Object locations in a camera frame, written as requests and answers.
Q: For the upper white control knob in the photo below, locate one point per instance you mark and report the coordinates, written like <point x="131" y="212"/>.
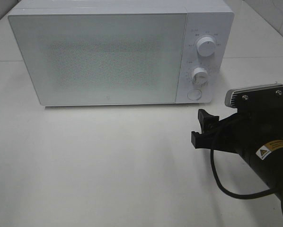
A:
<point x="206" y="45"/>

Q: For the round white door button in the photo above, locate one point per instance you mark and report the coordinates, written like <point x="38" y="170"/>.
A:
<point x="194" y="94"/>

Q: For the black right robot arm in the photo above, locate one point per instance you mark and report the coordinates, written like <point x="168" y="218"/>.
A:
<point x="267" y="165"/>

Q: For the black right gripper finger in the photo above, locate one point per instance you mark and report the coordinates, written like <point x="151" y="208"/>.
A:
<point x="202" y="140"/>
<point x="206" y="120"/>

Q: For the lower white timer knob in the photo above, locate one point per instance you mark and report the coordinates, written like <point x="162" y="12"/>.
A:
<point x="199" y="76"/>

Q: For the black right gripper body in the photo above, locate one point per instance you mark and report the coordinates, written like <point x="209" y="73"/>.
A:
<point x="247" y="133"/>

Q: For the white microwave door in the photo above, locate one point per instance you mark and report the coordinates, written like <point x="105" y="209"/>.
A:
<point x="101" y="59"/>

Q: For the white microwave oven body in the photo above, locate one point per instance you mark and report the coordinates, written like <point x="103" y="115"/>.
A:
<point x="203" y="17"/>

